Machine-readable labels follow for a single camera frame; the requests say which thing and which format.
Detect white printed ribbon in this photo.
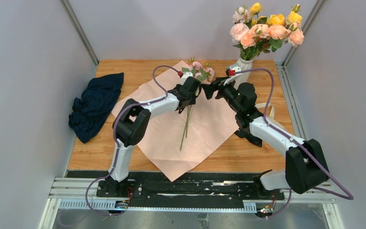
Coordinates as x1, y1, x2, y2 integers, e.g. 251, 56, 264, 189
255, 103, 286, 130

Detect aluminium frame rail front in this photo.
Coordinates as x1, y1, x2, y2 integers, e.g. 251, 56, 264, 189
39, 171, 345, 229

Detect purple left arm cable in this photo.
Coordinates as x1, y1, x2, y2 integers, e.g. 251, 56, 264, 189
85, 65, 183, 219

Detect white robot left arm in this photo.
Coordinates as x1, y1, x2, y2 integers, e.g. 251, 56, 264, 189
105, 76, 201, 197

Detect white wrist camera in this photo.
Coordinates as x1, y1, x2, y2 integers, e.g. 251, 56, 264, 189
223, 63, 242, 85
180, 72, 193, 85

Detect pink paper flower wrap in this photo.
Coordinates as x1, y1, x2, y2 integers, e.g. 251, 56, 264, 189
130, 69, 238, 181

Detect aluminium frame post left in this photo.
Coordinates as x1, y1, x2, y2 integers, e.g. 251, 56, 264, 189
59, 0, 100, 67

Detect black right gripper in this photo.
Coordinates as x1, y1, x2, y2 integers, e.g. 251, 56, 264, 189
201, 76, 243, 114

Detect dark blue cloth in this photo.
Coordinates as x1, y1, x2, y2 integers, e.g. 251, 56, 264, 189
68, 73, 124, 144

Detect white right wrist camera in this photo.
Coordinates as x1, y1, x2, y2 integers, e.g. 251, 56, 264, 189
223, 63, 242, 85

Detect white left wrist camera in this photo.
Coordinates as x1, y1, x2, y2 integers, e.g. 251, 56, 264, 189
180, 72, 193, 85

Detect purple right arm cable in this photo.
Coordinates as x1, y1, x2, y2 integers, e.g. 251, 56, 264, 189
228, 67, 355, 219

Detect peach rose stem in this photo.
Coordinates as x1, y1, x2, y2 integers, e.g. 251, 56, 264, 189
229, 23, 270, 61

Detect black printed ribbon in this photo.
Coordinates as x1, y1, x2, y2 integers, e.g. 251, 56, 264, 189
234, 128, 263, 147

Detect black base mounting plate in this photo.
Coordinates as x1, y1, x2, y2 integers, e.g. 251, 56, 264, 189
66, 170, 301, 214

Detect yellow and pink flowers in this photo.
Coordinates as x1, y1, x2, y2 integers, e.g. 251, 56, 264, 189
249, 3, 305, 58

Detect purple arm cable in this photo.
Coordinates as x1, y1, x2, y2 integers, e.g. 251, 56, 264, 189
228, 67, 355, 219
85, 65, 183, 219

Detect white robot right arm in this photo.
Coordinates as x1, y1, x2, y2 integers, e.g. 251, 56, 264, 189
202, 77, 329, 199

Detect white ribbed vase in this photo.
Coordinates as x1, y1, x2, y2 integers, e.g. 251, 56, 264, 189
232, 57, 254, 92

